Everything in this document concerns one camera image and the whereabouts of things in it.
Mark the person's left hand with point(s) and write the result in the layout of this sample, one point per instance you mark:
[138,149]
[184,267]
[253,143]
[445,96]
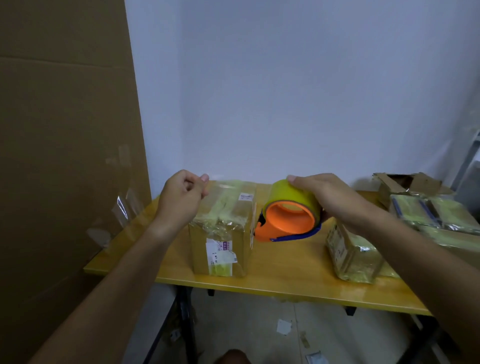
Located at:
[180,202]

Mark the person's right hand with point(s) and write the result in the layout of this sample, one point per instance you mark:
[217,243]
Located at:
[333,198]

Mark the large pink label cardboard box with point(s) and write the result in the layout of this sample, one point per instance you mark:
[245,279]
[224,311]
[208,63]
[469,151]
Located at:
[225,221]

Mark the orange dispenser with yellow tape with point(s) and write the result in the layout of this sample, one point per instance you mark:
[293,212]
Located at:
[288,221]

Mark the taped box with label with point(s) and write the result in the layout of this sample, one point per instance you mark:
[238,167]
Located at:
[354,258]

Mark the taped box with blue stripe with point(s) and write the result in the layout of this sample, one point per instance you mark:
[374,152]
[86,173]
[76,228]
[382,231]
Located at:
[412,212]

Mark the small box with 031 label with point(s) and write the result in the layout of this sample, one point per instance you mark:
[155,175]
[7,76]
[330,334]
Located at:
[390,272]

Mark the row of cardboard boxes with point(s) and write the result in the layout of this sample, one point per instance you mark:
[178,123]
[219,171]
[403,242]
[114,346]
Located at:
[427,183]

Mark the person's right forearm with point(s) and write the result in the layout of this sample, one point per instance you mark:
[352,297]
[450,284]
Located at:
[431,270]

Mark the person's left forearm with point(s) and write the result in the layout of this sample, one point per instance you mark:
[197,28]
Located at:
[101,300]

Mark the large brown cardboard sheet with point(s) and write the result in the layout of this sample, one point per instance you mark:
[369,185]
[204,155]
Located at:
[67,150]

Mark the person's left leg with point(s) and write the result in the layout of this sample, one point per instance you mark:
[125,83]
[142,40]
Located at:
[232,357]

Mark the yellow wooden table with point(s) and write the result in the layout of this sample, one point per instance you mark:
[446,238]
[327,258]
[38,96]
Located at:
[292,262]

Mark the black metal table leg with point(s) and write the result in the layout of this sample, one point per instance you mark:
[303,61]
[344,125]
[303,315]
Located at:
[186,326]
[420,341]

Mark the white paper scrap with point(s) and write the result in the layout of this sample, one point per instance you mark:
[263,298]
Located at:
[284,327]

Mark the silver foil packet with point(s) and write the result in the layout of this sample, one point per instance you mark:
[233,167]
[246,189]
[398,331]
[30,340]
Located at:
[317,358]

